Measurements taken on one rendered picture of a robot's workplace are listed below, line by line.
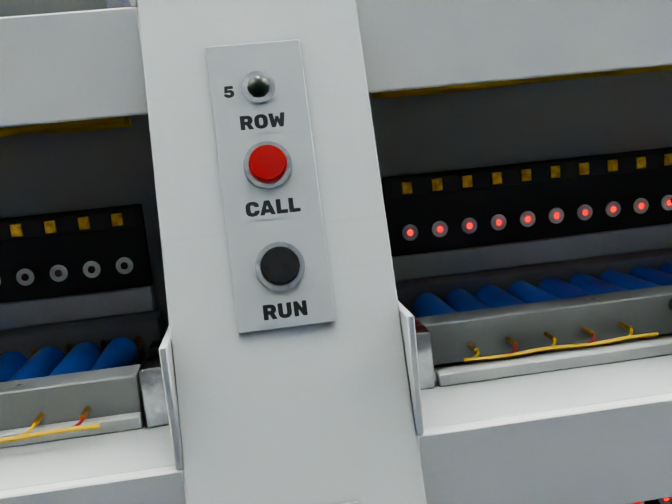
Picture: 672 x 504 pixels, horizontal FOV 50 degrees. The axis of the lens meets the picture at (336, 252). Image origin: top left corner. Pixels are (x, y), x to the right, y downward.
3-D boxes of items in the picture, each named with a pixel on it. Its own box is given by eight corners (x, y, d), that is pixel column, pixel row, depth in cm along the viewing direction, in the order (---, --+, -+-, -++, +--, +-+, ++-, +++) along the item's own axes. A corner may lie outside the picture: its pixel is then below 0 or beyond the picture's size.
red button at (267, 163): (289, 179, 30) (284, 142, 30) (250, 183, 29) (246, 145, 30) (288, 185, 31) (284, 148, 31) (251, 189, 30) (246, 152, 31)
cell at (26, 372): (68, 374, 42) (36, 415, 36) (36, 378, 42) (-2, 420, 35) (63, 344, 42) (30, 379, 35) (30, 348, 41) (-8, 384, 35)
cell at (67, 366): (104, 369, 42) (79, 409, 36) (72, 373, 42) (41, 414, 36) (99, 339, 42) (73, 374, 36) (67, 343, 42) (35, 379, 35)
